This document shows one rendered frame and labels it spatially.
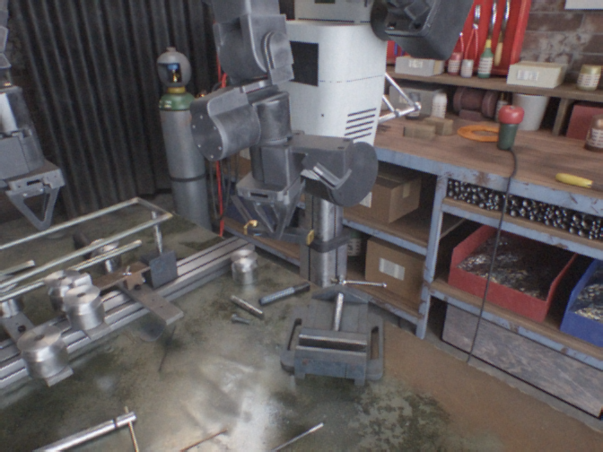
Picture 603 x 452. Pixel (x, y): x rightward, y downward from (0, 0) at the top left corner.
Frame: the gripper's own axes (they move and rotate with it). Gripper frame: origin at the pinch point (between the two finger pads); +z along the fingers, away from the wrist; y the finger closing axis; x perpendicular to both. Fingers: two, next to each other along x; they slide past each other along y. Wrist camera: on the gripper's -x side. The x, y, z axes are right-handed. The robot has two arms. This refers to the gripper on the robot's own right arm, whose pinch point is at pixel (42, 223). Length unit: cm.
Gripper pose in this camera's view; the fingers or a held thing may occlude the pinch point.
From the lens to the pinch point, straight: 78.3
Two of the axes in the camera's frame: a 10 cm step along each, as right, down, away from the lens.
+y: 7.2, 3.1, -6.2
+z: 0.3, 8.8, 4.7
